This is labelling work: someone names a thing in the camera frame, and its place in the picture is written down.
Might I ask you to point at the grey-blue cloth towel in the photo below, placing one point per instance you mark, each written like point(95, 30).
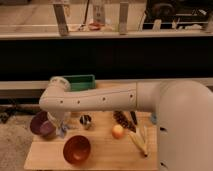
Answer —
point(62, 129)

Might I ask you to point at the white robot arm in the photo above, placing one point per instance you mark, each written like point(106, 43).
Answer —
point(184, 110)

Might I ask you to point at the small metal cup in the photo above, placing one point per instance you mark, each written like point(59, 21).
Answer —
point(86, 121)

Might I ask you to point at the blue small cup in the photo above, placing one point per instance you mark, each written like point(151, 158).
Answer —
point(153, 118)

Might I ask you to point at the green plastic tray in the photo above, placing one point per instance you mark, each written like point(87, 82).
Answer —
point(81, 82)

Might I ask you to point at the dark pine cone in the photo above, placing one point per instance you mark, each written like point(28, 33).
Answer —
point(121, 119)

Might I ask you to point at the orange round fruit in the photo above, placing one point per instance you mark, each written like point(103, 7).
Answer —
point(117, 131)

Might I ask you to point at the wooden cutting board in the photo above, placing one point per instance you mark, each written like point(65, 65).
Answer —
point(107, 153)

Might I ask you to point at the corn cob with husk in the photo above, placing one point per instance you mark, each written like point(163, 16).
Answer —
point(139, 141)

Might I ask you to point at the red-brown bowl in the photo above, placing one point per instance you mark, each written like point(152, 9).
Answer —
point(76, 149)

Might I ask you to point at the purple bowl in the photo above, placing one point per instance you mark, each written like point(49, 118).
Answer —
point(41, 125)

